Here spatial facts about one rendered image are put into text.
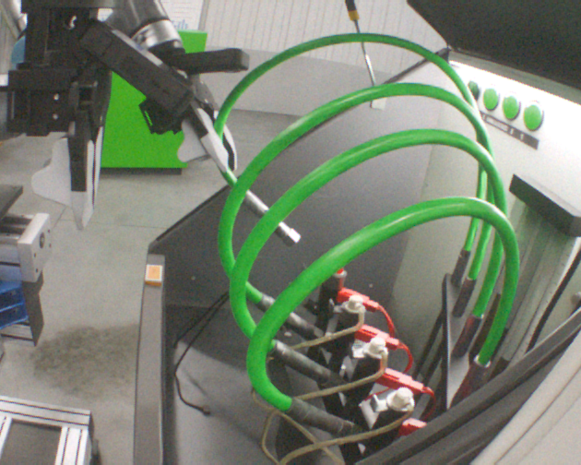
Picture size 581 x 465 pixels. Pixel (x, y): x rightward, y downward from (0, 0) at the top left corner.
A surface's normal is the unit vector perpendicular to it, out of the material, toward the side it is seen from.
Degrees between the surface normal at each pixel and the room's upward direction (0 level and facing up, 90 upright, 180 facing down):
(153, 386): 0
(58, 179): 93
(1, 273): 90
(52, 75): 90
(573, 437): 76
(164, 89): 88
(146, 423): 0
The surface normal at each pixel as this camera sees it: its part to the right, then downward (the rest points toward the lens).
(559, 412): -0.90, -0.28
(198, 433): 0.17, -0.89
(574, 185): -0.97, -0.07
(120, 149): 0.30, 0.46
